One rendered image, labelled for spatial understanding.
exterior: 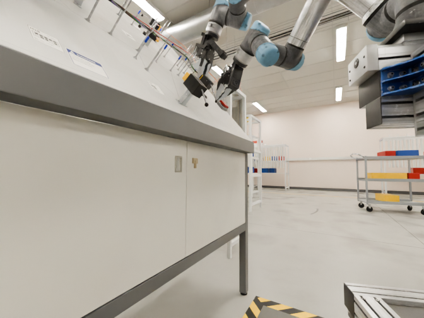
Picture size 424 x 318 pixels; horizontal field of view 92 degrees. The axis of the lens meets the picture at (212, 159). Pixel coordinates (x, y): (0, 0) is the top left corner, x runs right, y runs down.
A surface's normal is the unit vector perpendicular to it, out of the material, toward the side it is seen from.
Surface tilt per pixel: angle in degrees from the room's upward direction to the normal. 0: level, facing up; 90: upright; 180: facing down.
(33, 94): 90
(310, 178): 90
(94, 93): 90
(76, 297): 90
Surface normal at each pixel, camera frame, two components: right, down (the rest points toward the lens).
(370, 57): -0.20, -0.06
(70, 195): 0.86, -0.03
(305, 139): -0.52, -0.06
